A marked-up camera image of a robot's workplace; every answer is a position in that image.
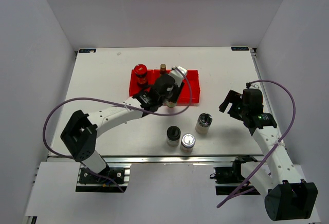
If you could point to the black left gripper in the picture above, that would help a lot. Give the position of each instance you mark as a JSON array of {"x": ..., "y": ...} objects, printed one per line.
[{"x": 177, "y": 90}]

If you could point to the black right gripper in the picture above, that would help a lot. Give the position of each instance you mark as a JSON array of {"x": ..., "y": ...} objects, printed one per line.
[{"x": 233, "y": 97}]

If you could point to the yellow cap sauce bottle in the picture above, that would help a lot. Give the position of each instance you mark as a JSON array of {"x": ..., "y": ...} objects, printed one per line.
[{"x": 171, "y": 103}]

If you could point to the small yellow label bottle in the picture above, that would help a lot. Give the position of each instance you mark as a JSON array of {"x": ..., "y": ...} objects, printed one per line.
[{"x": 163, "y": 69}]

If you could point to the red lid sauce jar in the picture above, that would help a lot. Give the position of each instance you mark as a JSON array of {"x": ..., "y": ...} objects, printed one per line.
[{"x": 141, "y": 72}]

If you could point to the black lid spice jar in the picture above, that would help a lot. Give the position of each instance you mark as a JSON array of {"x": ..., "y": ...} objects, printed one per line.
[{"x": 173, "y": 136}]

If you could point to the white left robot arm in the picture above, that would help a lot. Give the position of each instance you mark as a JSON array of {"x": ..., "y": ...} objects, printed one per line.
[{"x": 82, "y": 130}]

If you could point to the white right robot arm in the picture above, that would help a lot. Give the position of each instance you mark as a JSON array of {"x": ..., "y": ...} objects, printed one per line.
[{"x": 287, "y": 195}]

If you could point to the left red plastic bin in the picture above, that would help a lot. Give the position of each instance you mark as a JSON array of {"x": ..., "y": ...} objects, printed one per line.
[{"x": 135, "y": 86}]

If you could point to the red plastic bin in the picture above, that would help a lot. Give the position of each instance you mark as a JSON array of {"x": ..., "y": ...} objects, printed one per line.
[
  {"x": 135, "y": 86},
  {"x": 193, "y": 79},
  {"x": 156, "y": 76}
]

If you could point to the middle red plastic bin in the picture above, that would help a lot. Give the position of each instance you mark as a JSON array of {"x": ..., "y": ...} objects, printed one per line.
[{"x": 156, "y": 76}]

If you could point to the right red plastic bin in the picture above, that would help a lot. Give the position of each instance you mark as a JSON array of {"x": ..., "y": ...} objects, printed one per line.
[{"x": 193, "y": 79}]

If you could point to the right blue corner label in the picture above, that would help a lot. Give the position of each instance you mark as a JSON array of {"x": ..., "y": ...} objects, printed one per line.
[{"x": 239, "y": 48}]

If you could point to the blue corner label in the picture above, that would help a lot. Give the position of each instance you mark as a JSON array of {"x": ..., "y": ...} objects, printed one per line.
[
  {"x": 239, "y": 48},
  {"x": 90, "y": 50}
]

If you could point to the silver lid glass jar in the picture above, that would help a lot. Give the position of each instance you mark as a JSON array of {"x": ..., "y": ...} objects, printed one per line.
[{"x": 187, "y": 143}]

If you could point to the left blue corner label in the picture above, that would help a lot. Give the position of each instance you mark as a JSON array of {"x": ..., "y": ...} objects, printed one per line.
[{"x": 90, "y": 50}]

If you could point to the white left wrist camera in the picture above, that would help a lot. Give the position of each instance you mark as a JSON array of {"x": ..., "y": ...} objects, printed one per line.
[{"x": 178, "y": 73}]

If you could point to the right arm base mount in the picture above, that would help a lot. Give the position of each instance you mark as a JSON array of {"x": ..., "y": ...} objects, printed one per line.
[{"x": 228, "y": 177}]

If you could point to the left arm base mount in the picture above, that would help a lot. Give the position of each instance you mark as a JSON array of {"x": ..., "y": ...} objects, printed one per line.
[{"x": 90, "y": 183}]

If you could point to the aluminium table front rail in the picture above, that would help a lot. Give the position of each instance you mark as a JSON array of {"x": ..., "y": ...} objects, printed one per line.
[{"x": 167, "y": 159}]

